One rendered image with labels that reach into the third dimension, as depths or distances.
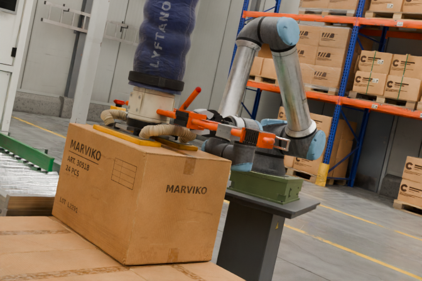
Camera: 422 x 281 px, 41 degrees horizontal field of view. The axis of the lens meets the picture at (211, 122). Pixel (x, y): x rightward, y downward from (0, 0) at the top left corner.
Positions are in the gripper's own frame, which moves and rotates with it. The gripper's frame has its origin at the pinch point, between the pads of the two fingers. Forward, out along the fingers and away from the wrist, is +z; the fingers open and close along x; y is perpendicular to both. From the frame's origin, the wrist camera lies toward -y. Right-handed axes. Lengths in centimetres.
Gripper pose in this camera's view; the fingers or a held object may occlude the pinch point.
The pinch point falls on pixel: (195, 121)
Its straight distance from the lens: 205.5
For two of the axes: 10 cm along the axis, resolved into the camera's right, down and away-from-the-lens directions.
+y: -6.8, -1.8, 7.1
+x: 2.1, -9.8, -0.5
